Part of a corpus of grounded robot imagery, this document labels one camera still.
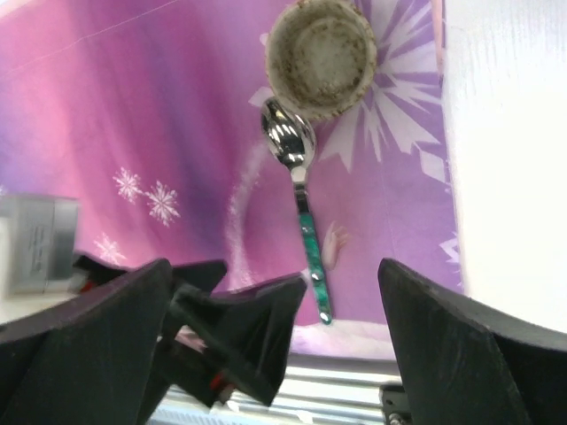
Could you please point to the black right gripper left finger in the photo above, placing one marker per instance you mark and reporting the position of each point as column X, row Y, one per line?
column 87, row 360

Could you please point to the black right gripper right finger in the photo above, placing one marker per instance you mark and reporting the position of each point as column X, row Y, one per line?
column 463, row 362

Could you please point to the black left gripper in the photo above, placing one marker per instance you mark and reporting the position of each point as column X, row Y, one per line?
column 247, row 333

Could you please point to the spoon with teal handle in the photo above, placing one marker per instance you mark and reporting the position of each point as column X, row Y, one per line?
column 291, row 140

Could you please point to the purple Frozen placemat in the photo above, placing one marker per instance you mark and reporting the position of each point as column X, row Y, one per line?
column 148, row 113

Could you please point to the small grey cup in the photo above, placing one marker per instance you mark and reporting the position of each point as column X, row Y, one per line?
column 320, row 58

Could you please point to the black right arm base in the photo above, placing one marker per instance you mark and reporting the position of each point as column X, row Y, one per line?
column 395, row 404

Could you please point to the aluminium mounting rail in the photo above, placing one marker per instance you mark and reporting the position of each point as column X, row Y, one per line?
column 308, row 395

